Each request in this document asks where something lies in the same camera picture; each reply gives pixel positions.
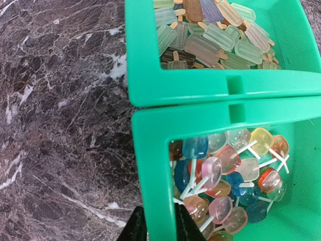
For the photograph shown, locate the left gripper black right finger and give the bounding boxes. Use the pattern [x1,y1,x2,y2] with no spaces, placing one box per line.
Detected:
[175,203,206,241]

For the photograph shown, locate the lollipop candies pile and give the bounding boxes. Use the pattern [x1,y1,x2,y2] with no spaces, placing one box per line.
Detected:
[169,128,289,240]

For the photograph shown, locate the green three-compartment candy bin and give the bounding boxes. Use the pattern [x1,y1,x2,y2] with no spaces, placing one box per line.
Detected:
[125,1,320,240]

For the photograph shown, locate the yellow-green gummy candies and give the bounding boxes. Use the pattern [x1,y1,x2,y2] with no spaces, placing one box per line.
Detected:
[153,1,281,70]

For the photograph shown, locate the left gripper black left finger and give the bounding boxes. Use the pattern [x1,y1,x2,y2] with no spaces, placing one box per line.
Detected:
[117,206,147,241]

